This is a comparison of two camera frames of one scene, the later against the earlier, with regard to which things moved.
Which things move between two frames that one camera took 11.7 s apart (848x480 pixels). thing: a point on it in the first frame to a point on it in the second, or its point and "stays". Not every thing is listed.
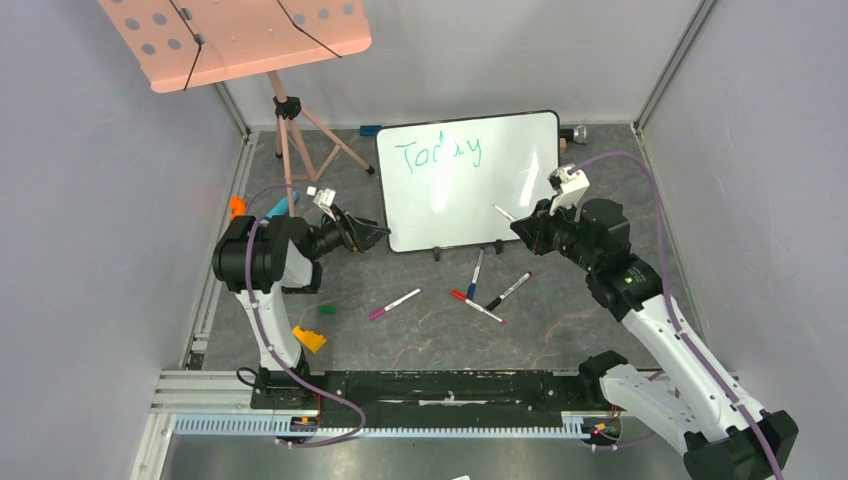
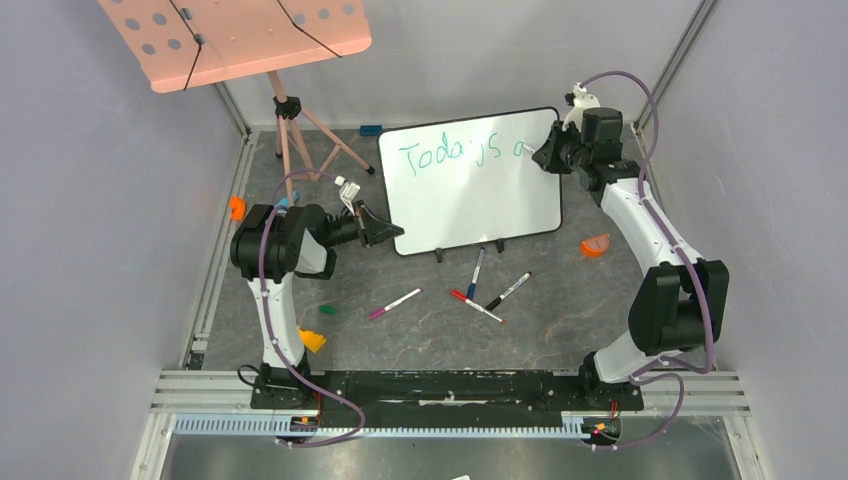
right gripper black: x=540 y=230 to x=553 y=156
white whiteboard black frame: x=465 y=180 stays
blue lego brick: x=369 y=130 stays
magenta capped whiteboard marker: x=388 y=307 stays
